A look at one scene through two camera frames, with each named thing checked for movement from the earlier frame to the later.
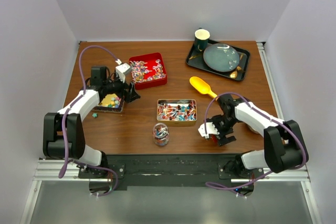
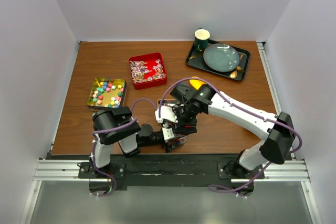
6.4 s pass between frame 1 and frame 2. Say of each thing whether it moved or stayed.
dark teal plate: stayed
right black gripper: moved
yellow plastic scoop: stayed
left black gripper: moved
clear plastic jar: moved
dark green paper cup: stayed
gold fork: stayed
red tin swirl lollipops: stayed
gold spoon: stayed
